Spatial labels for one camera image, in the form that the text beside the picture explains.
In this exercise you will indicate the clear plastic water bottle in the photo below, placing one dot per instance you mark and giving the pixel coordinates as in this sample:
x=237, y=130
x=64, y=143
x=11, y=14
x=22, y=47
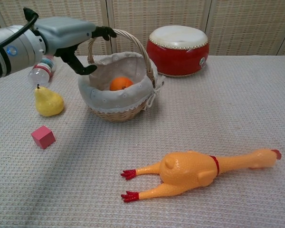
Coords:
x=41, y=73

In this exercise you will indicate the pink wooden cube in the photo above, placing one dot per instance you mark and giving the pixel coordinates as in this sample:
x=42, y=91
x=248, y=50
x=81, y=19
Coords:
x=44, y=137

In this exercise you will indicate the orange fruit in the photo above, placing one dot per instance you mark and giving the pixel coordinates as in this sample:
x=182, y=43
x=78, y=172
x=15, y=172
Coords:
x=120, y=83

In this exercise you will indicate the white textured tablecloth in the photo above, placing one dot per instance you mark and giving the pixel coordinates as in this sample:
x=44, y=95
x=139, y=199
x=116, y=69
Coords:
x=204, y=114

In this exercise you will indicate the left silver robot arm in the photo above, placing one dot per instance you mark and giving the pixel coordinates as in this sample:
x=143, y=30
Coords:
x=14, y=51

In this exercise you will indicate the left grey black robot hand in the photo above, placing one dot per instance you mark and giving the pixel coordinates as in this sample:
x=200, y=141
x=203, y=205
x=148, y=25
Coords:
x=61, y=33

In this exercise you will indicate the wicker basket with cloth liner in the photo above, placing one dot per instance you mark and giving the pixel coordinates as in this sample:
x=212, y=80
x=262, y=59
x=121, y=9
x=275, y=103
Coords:
x=120, y=99

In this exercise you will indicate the red drum with white skin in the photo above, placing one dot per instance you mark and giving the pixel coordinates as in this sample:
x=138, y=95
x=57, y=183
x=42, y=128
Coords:
x=178, y=55

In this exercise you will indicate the yellow rubber chicken toy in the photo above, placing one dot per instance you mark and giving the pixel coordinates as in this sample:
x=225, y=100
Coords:
x=187, y=171

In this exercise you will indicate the yellow pear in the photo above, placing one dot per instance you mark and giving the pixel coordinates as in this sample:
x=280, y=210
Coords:
x=48, y=102

